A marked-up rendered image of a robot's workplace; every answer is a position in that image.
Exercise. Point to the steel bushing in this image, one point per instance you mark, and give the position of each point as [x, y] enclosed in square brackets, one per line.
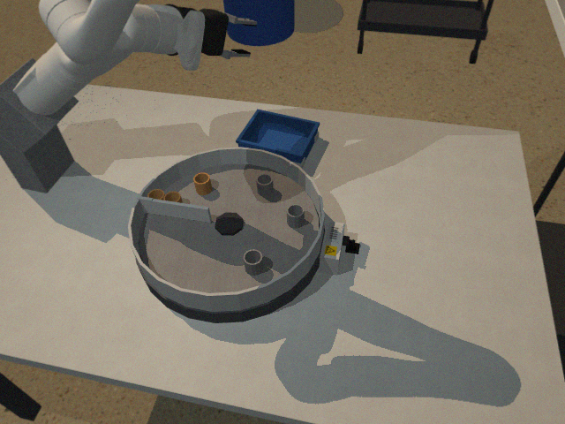
[253, 269]
[295, 216]
[264, 184]

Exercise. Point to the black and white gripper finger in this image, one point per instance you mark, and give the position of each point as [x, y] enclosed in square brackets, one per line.
[235, 53]
[236, 20]

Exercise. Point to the bronze bushing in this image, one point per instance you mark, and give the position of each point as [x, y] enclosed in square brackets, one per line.
[173, 196]
[202, 183]
[156, 194]

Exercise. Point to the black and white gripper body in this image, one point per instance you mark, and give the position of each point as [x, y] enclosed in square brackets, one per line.
[197, 33]

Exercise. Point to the blue square tray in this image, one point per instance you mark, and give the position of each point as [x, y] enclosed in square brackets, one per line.
[290, 137]

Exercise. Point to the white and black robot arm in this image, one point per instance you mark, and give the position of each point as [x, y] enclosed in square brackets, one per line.
[95, 42]

